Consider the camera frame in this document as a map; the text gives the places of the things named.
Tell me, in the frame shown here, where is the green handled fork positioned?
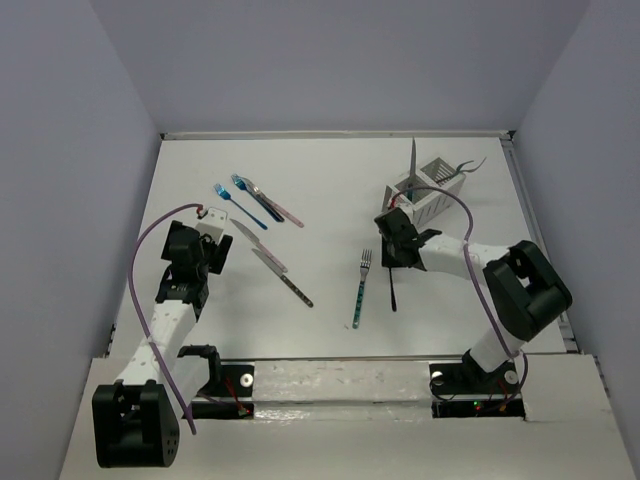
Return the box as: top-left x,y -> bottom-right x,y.
352,249 -> 373,329

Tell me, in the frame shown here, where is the black handled knife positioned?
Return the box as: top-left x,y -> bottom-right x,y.
252,248 -> 314,308

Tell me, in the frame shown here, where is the purple metallic fork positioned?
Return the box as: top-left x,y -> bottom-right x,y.
388,267 -> 398,312

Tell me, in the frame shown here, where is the green handled knife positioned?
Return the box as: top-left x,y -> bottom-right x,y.
405,139 -> 417,202

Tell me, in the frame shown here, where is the teal plastic fork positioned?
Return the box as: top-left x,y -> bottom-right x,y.
437,161 -> 472,184

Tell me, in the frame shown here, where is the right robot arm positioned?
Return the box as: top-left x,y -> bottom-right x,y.
374,207 -> 573,392

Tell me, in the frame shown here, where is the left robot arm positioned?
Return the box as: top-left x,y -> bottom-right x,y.
91,208 -> 233,468

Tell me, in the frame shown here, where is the small blue fork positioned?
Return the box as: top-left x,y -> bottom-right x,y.
213,183 -> 268,230

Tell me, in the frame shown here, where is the long blue fork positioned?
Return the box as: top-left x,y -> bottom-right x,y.
231,173 -> 284,223

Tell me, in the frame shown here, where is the white two-compartment utensil holder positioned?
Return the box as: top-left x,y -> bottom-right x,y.
381,155 -> 466,231

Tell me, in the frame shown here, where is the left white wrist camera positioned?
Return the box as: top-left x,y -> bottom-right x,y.
195,207 -> 228,244

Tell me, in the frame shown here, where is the pink handled knife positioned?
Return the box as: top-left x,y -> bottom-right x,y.
231,219 -> 288,273

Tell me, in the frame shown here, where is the pink handled fork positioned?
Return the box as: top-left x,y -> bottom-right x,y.
243,177 -> 304,228

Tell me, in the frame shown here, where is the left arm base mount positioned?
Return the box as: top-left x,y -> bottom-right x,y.
178,345 -> 255,420

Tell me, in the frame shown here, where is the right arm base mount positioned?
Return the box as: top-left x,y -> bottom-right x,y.
429,362 -> 525,419

